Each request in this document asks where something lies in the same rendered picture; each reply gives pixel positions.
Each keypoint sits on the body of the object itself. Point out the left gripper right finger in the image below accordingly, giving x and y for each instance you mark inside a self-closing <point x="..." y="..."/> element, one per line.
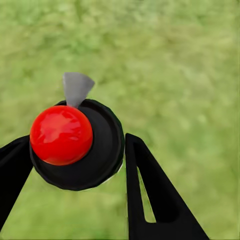
<point x="174" y="219"/>

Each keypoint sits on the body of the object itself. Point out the pesticide atomizer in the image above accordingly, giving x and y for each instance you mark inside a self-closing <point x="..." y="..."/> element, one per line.
<point x="79" y="143"/>

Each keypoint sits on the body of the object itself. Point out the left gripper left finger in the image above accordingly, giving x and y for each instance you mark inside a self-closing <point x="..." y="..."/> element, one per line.
<point x="15" y="168"/>

